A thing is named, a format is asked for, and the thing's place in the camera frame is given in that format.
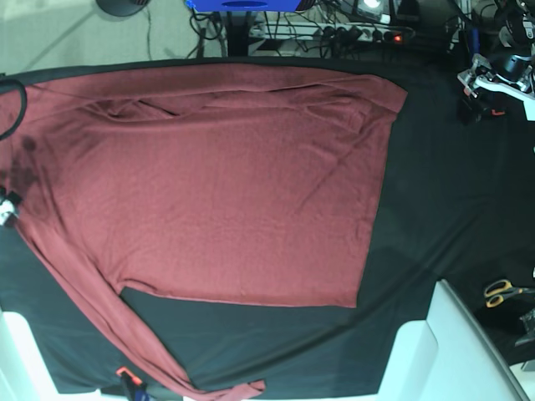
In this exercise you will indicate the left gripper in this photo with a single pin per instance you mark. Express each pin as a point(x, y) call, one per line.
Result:
point(511, 75)

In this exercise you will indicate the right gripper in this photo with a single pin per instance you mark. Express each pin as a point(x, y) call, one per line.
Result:
point(10, 202)

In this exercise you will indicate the red long-sleeve T-shirt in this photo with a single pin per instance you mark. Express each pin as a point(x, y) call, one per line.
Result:
point(229, 183)

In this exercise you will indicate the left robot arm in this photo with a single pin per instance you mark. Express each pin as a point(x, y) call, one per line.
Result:
point(516, 33)

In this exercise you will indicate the black table cloth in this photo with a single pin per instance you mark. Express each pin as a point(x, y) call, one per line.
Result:
point(456, 202)

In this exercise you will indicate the white power strip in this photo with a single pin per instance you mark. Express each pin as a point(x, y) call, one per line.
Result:
point(307, 31)

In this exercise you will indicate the black crumpled object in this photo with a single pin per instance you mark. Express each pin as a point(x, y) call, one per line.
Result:
point(528, 322)

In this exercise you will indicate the black round stand base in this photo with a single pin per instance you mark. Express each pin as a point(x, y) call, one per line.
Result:
point(122, 8)

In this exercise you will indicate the blue clamp with orange tip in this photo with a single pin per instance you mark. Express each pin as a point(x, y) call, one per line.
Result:
point(134, 388)

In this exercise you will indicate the blue box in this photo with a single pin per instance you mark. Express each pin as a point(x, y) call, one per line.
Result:
point(206, 6)

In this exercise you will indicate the blue handled tool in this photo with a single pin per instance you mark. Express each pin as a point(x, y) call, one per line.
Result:
point(471, 41)

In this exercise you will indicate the white table frame left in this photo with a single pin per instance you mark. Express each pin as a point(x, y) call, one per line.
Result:
point(24, 375)

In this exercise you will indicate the white table frame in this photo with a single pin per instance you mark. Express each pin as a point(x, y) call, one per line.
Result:
point(447, 356)
point(24, 375)

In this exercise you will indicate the yellow-handled scissors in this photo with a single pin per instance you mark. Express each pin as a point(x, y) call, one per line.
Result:
point(500, 291)

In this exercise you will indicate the white table frame right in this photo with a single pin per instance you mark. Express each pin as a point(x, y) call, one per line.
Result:
point(447, 356)

